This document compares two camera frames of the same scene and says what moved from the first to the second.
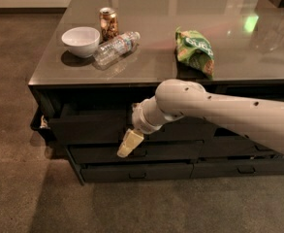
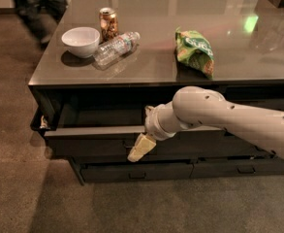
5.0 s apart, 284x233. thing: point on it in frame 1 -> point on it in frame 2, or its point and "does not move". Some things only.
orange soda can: [109, 25] does not move
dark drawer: [243, 167] does not move
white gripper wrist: [140, 120] -> [151, 121]
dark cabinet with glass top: [116, 45] does not move
